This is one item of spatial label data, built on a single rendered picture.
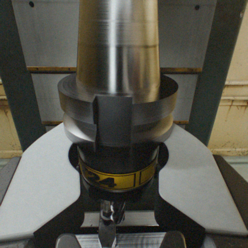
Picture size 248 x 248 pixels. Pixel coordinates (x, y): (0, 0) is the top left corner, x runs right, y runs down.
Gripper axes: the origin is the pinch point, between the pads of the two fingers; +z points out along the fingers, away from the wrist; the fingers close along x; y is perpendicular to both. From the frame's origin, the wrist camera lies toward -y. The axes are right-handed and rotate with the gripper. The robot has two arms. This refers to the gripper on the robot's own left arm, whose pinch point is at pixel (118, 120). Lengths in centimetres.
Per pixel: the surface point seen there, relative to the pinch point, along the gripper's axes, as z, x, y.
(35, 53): 41.2, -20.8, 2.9
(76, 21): 41.3, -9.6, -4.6
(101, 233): 10.2, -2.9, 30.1
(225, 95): 81, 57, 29
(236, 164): 76, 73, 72
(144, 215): 21.1, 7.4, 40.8
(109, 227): 11.1, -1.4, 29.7
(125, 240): 9.8, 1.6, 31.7
